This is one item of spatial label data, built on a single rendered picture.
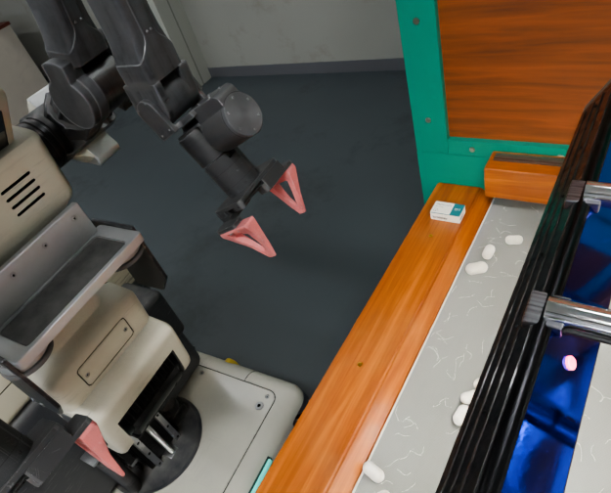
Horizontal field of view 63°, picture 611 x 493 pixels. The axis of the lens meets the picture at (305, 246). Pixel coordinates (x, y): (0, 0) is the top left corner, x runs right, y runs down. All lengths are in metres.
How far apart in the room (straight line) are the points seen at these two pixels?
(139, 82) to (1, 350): 0.39
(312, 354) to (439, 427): 1.09
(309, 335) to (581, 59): 1.32
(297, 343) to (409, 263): 0.99
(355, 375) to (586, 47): 0.63
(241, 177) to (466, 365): 0.46
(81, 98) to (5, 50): 4.53
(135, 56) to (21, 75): 4.67
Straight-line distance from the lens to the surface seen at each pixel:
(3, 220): 0.81
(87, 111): 0.76
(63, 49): 0.75
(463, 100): 1.02
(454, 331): 0.89
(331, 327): 1.88
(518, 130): 1.03
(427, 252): 0.98
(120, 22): 0.65
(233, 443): 1.43
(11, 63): 5.28
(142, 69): 0.66
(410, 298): 0.90
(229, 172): 0.69
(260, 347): 1.93
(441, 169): 1.12
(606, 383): 0.85
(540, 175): 0.98
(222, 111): 0.62
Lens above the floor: 1.46
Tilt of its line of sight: 41 degrees down
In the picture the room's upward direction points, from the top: 21 degrees counter-clockwise
